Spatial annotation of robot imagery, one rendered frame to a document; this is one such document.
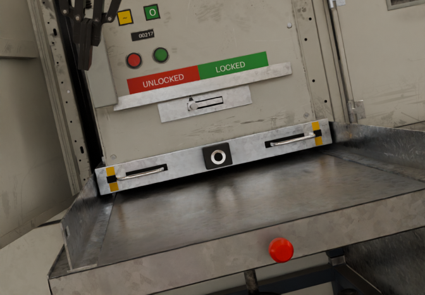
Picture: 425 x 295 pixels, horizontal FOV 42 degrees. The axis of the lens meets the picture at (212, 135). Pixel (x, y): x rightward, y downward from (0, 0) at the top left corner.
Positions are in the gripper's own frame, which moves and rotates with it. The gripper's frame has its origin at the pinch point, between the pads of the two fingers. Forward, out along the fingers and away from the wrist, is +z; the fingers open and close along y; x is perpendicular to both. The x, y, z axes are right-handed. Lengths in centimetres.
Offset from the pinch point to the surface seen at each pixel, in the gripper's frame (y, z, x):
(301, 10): -45, 2, -65
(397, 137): -53, 10, -6
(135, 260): -11.3, 23.2, 18.1
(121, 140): -4.4, 30.5, -32.4
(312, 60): -50, 14, -60
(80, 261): -3.9, 26.1, 16.0
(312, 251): -35.6, 19.9, 15.9
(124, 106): -4.3, 22.0, -31.6
